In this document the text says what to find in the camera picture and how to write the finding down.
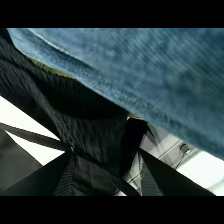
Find silver frame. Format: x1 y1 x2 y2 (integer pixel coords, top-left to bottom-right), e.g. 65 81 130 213
114 123 224 197

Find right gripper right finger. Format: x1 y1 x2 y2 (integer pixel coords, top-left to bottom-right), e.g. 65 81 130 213
138 148 216 197

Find black knitted garment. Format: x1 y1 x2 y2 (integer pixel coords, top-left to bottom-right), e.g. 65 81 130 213
0 28 150 197

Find blue jeans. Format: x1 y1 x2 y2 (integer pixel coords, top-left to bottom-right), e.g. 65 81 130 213
6 28 224 162

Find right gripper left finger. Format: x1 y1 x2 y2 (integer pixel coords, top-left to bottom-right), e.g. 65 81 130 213
0 151 75 197

